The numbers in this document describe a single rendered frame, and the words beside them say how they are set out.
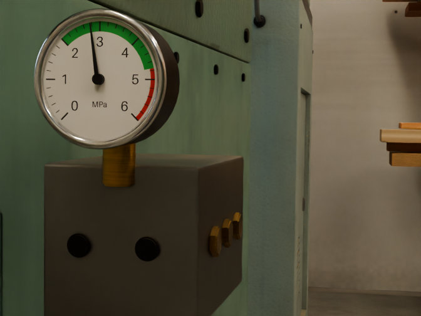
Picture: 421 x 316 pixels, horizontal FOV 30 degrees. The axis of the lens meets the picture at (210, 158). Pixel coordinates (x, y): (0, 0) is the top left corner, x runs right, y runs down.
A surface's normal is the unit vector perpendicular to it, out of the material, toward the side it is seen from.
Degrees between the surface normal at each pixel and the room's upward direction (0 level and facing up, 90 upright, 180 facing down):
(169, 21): 90
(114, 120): 90
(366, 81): 90
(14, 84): 90
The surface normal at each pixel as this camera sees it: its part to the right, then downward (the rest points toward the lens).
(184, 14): 0.98, 0.03
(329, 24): -0.17, 0.05
